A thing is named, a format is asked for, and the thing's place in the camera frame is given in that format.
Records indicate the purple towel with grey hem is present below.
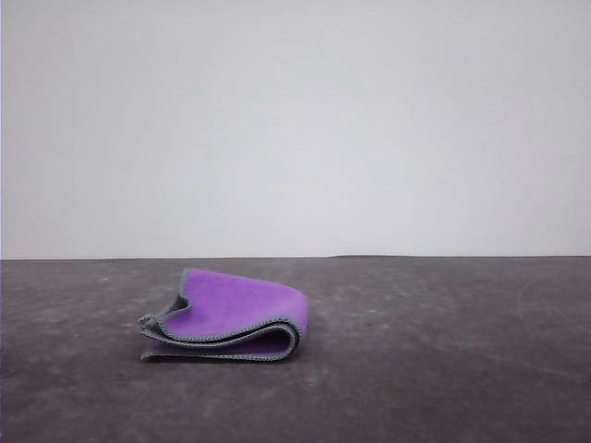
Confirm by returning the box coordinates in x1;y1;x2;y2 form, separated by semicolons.
138;268;308;364

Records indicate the grey table cloth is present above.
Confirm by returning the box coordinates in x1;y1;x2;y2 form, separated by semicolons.
0;254;591;443

